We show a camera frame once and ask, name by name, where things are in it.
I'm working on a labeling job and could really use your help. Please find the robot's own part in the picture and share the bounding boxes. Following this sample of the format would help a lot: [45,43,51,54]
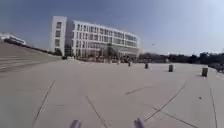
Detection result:
[133,118,146,128]
[69,119,82,128]

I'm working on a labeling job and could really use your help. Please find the low white building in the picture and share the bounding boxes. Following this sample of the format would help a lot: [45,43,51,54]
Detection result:
[0,33,27,46]

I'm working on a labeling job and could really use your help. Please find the large white multi-storey building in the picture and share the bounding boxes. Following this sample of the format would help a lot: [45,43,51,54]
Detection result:
[49,15,141,59]

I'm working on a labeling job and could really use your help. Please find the row of dark trees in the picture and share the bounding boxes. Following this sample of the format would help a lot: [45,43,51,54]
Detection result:
[139,51,224,66]

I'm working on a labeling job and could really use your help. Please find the wide concrete stairs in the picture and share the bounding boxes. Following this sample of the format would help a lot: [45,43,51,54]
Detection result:
[0,41,63,74]

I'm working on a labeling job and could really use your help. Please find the pale concrete paved plaza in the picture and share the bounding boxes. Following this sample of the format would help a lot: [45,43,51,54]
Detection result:
[0,58,224,128]

